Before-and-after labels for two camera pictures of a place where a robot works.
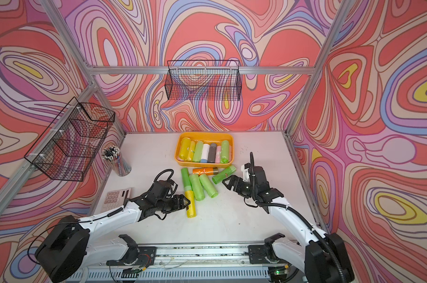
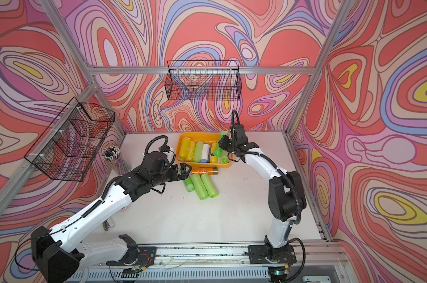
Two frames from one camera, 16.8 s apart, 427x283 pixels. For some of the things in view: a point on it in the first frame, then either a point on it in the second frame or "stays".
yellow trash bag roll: [192, 147] stays
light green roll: [212, 193] stays
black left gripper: [178, 206] → [176, 175]
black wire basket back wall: [217, 80] stays
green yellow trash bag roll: [190, 193] → [214, 148]
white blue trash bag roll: [205, 153] stays
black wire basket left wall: [68, 147] stays
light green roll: [197, 154] stays
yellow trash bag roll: [184, 147] stays
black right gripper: [239, 181] → [223, 144]
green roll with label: [217, 178] → [220, 152]
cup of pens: [111, 154] stays
